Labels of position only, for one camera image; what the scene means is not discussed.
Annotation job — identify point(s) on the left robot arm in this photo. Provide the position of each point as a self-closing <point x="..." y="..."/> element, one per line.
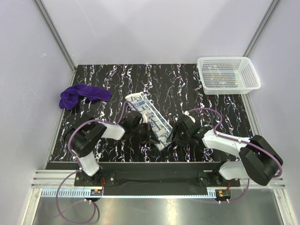
<point x="83" y="136"/>

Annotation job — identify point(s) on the white plastic basket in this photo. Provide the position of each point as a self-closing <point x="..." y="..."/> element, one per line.
<point x="227" y="75"/>

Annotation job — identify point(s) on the black marble pattern mat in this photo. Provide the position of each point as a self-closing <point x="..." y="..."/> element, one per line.
<point x="172" y="89"/>

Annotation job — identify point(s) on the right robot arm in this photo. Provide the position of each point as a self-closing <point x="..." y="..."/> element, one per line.
<point x="257" y="160"/>

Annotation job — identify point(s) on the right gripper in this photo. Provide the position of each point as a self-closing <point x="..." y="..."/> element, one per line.
<point x="176" y="138"/>

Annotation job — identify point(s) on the purple towel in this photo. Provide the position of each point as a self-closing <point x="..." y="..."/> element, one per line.
<point x="69" y="98"/>

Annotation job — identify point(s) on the blue white patterned towel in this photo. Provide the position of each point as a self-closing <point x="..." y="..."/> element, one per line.
<point x="161" y="128"/>

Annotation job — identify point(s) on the aluminium frame rail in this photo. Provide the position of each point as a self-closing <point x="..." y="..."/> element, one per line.
<point x="54" y="178"/>

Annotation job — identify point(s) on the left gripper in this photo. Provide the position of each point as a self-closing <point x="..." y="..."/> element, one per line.
<point x="149" y="136"/>

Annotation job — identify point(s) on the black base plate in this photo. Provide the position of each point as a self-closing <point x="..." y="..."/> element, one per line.
<point x="156" y="170"/>

